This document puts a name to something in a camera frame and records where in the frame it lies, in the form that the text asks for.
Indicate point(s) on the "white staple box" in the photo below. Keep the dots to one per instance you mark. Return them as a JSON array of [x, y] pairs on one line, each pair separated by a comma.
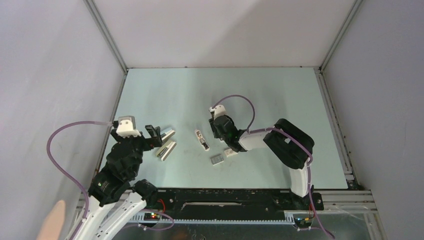
[[229, 152]]

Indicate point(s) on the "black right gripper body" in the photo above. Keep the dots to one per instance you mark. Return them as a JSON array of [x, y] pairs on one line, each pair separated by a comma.
[[216, 133]]

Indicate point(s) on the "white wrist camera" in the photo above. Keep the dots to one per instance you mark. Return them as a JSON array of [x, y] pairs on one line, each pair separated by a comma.
[[126, 127], [217, 111]]

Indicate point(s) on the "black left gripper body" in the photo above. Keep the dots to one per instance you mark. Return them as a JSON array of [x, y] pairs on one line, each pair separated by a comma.
[[141, 144]]

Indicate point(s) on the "white slotted cable duct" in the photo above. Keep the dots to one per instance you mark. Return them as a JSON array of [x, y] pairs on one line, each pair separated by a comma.
[[146, 218]]

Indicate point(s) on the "white small stapler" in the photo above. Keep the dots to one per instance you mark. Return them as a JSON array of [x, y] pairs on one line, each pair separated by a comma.
[[202, 140]]

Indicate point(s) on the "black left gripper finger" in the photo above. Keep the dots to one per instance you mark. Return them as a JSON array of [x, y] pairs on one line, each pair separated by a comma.
[[154, 132], [155, 142]]

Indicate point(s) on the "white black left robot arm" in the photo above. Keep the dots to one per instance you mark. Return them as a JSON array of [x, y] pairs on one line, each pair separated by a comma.
[[112, 200]]

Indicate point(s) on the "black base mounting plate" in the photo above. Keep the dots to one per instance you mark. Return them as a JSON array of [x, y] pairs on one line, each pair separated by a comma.
[[226, 212]]

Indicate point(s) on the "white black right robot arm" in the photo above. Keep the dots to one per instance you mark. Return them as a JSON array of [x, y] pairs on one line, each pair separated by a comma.
[[292, 146]]

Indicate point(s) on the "grey staple strip block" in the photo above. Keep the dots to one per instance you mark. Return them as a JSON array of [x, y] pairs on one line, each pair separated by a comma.
[[217, 159]]

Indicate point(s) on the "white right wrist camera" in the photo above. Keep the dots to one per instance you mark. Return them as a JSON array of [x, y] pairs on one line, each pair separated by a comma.
[[217, 111]]

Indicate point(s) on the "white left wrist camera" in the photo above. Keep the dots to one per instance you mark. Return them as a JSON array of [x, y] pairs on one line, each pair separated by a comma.
[[126, 127]]

